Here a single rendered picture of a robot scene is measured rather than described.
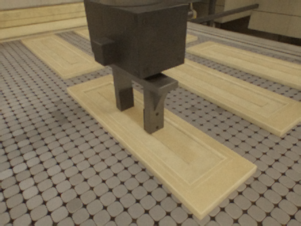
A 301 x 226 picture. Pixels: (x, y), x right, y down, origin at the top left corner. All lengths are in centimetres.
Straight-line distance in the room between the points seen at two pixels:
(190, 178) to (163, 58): 27
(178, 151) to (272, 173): 22
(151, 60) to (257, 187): 35
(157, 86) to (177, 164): 19
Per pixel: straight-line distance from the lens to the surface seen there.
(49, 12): 187
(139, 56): 47
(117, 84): 68
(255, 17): 432
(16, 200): 59
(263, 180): 59
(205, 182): 52
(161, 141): 60
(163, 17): 49
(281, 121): 76
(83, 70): 105
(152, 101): 57
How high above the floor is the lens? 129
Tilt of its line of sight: 34 degrees down
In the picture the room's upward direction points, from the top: 1 degrees counter-clockwise
